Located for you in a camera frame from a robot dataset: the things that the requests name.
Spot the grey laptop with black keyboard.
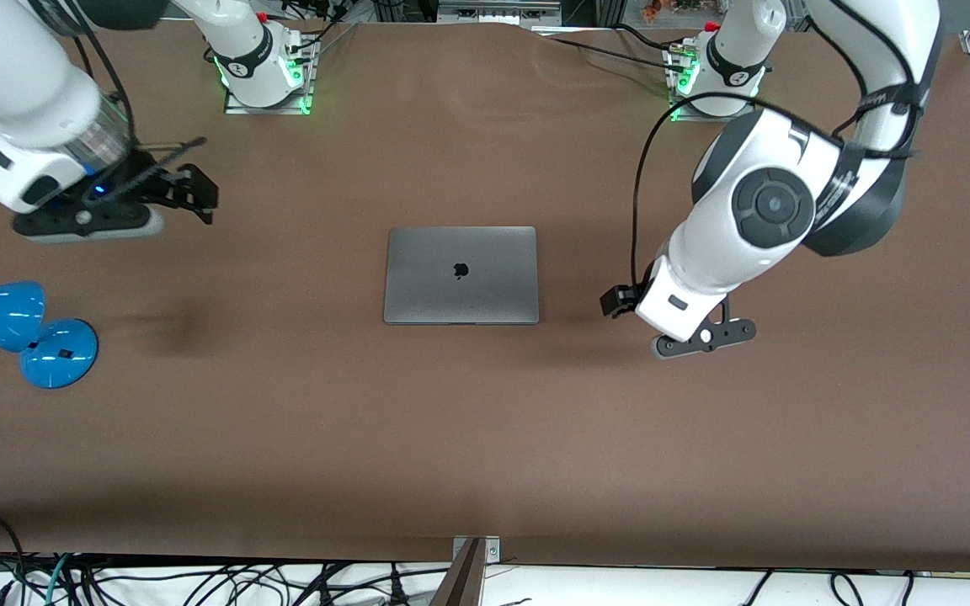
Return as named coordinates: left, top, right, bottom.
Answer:
left=382, top=226, right=540, bottom=327

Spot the blue desk lamp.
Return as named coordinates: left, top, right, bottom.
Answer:
left=0, top=280, right=100, bottom=391

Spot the brown table cover sheet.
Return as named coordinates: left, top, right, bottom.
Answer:
left=0, top=17, right=970, bottom=573

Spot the grey power strip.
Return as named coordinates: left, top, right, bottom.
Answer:
left=439, top=0, right=562, bottom=26

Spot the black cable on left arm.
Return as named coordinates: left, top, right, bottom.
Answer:
left=630, top=0, right=928, bottom=291

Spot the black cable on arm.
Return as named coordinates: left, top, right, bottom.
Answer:
left=68, top=21, right=142, bottom=162
left=630, top=0, right=928, bottom=291

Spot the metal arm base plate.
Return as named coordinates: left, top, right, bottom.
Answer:
left=664, top=38, right=768, bottom=124
left=222, top=34, right=318, bottom=116

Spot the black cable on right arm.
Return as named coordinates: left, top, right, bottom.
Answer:
left=68, top=21, right=142, bottom=162

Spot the black cable on table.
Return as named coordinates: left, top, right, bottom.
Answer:
left=546, top=34, right=676, bottom=72
left=616, top=23, right=681, bottom=53

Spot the silver corner bracket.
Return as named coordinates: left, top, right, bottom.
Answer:
left=451, top=535, right=502, bottom=563

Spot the grey frame post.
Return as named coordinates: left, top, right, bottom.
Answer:
left=430, top=539, right=488, bottom=606

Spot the teal cable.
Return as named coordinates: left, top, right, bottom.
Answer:
left=45, top=554, right=73, bottom=606

